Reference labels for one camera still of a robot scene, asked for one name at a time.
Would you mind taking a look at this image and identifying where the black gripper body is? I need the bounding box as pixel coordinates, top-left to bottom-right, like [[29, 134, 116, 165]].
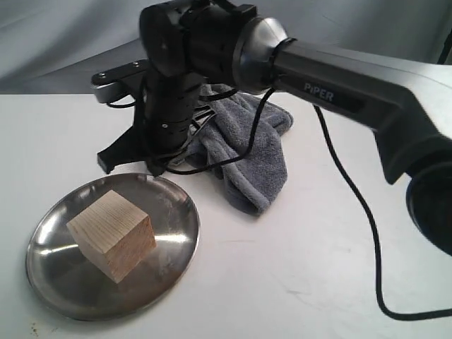
[[143, 66, 204, 155]]

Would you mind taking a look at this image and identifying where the grey fluffy towel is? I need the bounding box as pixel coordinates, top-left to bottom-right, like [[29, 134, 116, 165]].
[[186, 93, 293, 215]]

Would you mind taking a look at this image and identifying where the light wooden cube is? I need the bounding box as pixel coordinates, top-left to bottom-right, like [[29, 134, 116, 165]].
[[66, 190, 156, 283]]

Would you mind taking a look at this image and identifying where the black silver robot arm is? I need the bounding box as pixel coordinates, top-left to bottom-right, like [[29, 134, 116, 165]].
[[91, 1, 451, 253]]

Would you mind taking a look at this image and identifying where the round stainless steel plate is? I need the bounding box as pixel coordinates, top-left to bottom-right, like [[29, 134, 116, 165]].
[[25, 173, 200, 321]]

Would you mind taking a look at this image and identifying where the black stand pole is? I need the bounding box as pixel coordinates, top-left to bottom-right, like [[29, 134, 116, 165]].
[[436, 23, 452, 64]]

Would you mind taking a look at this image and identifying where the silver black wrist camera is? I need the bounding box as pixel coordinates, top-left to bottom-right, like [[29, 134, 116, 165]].
[[90, 59, 149, 104]]

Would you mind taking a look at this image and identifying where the black cable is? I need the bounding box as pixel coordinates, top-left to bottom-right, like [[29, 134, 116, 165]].
[[105, 81, 452, 321]]

